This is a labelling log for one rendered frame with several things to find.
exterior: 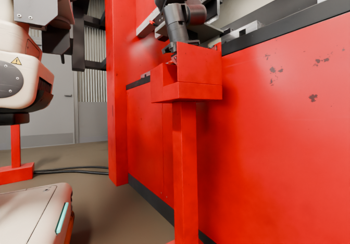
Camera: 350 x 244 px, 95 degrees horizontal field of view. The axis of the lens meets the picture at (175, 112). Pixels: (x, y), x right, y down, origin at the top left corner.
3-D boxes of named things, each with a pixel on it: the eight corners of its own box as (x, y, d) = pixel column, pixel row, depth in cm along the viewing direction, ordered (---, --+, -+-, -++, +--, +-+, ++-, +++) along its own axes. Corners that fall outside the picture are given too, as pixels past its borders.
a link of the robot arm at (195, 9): (154, 0, 51) (162, -25, 43) (186, 0, 55) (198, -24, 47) (166, 36, 51) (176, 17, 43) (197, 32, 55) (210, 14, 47)
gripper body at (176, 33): (201, 46, 48) (196, 20, 47) (172, 49, 43) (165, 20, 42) (188, 53, 54) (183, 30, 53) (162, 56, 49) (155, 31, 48)
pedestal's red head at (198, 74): (150, 103, 59) (149, 54, 59) (186, 103, 67) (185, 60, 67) (178, 98, 42) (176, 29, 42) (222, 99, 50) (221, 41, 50)
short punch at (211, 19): (202, 27, 86) (201, 9, 86) (204, 28, 87) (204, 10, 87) (217, 17, 78) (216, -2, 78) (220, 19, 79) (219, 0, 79)
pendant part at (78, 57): (61, 69, 169) (59, -11, 169) (88, 72, 183) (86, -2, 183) (59, 54, 127) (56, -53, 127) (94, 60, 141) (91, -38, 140)
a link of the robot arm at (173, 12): (159, 10, 48) (165, -1, 43) (178, 10, 51) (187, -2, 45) (164, 34, 49) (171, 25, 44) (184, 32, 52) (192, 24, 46)
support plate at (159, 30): (154, 33, 73) (154, 30, 73) (196, 46, 89) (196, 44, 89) (178, 12, 59) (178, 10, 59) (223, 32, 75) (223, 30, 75)
